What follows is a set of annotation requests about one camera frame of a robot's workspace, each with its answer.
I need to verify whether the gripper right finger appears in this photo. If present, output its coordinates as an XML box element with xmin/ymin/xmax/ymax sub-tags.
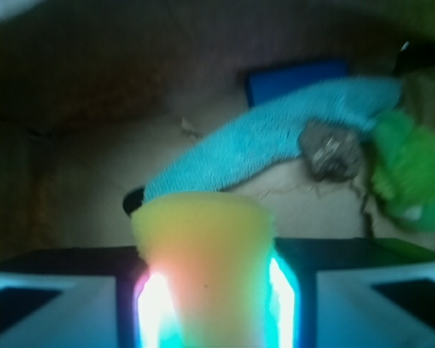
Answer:
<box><xmin>271</xmin><ymin>237</ymin><xmax>435</xmax><ymax>347</ymax></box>

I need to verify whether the green plush toy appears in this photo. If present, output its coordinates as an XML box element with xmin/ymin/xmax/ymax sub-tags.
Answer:
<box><xmin>371</xmin><ymin>110</ymin><xmax>435</xmax><ymax>233</ymax></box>

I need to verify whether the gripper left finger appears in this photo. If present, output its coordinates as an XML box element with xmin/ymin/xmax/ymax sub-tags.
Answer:
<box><xmin>0</xmin><ymin>246</ymin><xmax>147</xmax><ymax>347</ymax></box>

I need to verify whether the light blue towel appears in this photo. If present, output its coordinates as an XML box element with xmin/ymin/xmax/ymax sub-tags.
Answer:
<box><xmin>143</xmin><ymin>76</ymin><xmax>402</xmax><ymax>202</ymax></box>

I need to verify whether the brown paper bag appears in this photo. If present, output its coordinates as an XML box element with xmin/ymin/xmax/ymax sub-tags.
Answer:
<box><xmin>0</xmin><ymin>1</ymin><xmax>435</xmax><ymax>261</ymax></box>

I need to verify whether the blue block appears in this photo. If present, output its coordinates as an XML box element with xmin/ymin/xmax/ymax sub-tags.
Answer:
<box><xmin>245</xmin><ymin>59</ymin><xmax>349</xmax><ymax>107</ymax></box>

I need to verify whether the brown rock lump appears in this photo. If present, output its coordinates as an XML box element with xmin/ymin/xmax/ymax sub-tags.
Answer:
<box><xmin>299</xmin><ymin>120</ymin><xmax>362</xmax><ymax>182</ymax></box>

